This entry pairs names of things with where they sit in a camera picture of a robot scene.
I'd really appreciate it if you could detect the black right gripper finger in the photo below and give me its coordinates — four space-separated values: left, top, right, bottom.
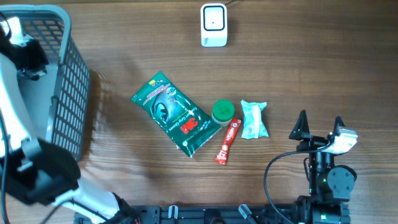
289 110 310 140
333 116 345 133

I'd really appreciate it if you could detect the teal tissue pack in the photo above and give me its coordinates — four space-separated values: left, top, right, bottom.
241 100 269 139

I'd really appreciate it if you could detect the green lid plastic jar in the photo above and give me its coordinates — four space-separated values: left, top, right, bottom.
211 100 235 127

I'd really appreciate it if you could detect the red Nestle stick sachet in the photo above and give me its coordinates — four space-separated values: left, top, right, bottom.
215 118 242 165

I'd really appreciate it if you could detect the white barcode scanner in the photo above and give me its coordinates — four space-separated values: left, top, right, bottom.
200 3 228 47

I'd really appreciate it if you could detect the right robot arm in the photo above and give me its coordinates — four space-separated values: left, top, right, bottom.
289 110 358 224

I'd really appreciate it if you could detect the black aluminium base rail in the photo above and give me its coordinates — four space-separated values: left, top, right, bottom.
73 203 351 224

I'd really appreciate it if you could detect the grey plastic shopping basket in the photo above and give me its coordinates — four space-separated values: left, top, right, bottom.
1 5 91 161

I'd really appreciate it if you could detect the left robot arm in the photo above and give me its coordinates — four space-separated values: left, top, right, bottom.
1 25 141 223

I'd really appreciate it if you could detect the green 3M gloves package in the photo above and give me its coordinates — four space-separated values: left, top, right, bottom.
131 72 221 157

